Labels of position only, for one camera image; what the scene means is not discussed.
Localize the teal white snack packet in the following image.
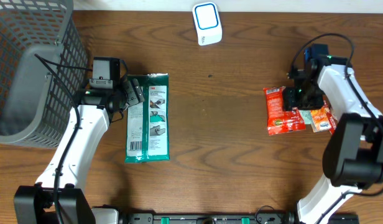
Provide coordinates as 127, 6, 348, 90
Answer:
299, 110, 313, 125

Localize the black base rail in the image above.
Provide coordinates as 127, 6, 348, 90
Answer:
95, 203, 360, 224

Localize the white barcode scanner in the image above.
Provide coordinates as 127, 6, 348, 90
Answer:
192, 2, 223, 46

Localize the small red wrapper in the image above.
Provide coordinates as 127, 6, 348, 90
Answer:
323, 101, 337, 134

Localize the grey plastic mesh basket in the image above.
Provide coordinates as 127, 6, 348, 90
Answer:
0, 0, 88, 148

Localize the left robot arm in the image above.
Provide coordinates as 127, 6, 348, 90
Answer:
14, 79, 145, 223

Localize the orange white small packet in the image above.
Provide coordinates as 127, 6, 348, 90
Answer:
310, 106, 332, 133

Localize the green white snack bag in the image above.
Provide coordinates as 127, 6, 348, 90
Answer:
125, 73, 170, 163

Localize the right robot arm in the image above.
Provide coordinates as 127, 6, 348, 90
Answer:
283, 54, 383, 223

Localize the red snack packet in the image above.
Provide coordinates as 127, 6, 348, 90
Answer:
264, 86, 306, 135

